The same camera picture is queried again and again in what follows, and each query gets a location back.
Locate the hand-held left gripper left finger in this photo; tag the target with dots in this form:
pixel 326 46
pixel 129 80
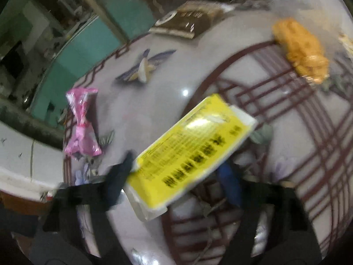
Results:
pixel 118 176

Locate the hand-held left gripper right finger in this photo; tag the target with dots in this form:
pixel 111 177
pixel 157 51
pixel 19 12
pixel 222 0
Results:
pixel 231 183

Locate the yellow box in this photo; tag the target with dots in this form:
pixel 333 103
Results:
pixel 190 154

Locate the pink plastic wrapper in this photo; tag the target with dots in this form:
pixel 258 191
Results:
pixel 82 124

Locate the clear bag of orange snacks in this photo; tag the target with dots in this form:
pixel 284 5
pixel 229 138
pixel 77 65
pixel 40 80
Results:
pixel 302 49

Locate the olive metal pole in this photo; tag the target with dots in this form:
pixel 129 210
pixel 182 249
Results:
pixel 102 8

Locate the dark brown packet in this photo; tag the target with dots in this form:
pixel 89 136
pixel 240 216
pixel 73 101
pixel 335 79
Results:
pixel 190 19

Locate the beige printed booklet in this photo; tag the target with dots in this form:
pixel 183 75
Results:
pixel 347 42

